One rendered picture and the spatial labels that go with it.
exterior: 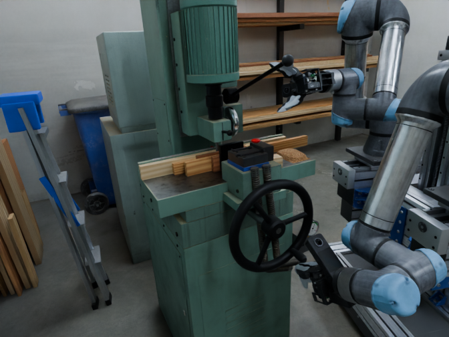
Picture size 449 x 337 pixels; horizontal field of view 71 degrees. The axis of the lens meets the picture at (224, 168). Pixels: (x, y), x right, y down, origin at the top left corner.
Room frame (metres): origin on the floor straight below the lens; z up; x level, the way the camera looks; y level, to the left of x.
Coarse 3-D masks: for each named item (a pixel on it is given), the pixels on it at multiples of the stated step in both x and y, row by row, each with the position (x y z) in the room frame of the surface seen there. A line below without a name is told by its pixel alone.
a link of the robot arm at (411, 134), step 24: (432, 72) 0.67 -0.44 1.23; (408, 96) 0.69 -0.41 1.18; (432, 96) 0.65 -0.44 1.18; (408, 120) 0.68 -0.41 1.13; (432, 120) 0.65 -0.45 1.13; (408, 144) 0.66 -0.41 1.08; (384, 168) 0.67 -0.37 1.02; (408, 168) 0.65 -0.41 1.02; (384, 192) 0.65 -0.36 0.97; (360, 216) 0.67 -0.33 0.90; (384, 216) 0.63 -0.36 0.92; (360, 240) 0.63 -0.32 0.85; (384, 240) 0.61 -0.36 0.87
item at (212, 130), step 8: (200, 120) 1.11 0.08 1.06; (208, 120) 1.06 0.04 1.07; (216, 120) 1.06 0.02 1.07; (224, 120) 1.05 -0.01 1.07; (200, 128) 1.12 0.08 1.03; (208, 128) 1.06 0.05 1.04; (216, 128) 1.03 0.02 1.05; (224, 128) 1.04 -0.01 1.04; (208, 136) 1.06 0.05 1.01; (216, 136) 1.03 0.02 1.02; (224, 136) 1.04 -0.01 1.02
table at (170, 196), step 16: (304, 160) 1.07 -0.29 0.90; (176, 176) 0.99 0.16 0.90; (192, 176) 0.98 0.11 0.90; (208, 176) 0.97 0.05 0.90; (288, 176) 1.02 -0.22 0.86; (304, 176) 1.06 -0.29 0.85; (144, 192) 0.96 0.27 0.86; (160, 192) 0.87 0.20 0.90; (176, 192) 0.86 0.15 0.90; (192, 192) 0.86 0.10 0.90; (208, 192) 0.88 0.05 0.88; (224, 192) 0.91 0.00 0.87; (160, 208) 0.81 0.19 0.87; (176, 208) 0.84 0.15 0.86; (192, 208) 0.86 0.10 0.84
